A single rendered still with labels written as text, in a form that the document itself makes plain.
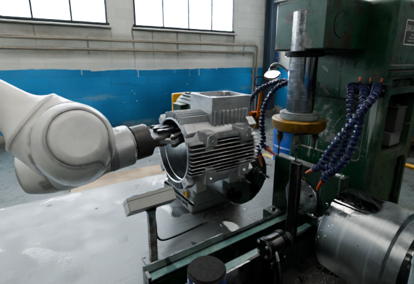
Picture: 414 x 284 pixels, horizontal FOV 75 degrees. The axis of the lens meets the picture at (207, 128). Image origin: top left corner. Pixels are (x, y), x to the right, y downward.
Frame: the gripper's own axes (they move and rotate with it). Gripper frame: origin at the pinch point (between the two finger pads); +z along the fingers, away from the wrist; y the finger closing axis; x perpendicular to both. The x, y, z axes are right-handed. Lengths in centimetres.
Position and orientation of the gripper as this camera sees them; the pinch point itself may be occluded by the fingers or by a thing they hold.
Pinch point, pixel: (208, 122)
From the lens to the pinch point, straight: 69.6
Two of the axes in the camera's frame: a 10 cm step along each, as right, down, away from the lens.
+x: 0.9, 9.5, 3.0
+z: 8.3, -2.4, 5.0
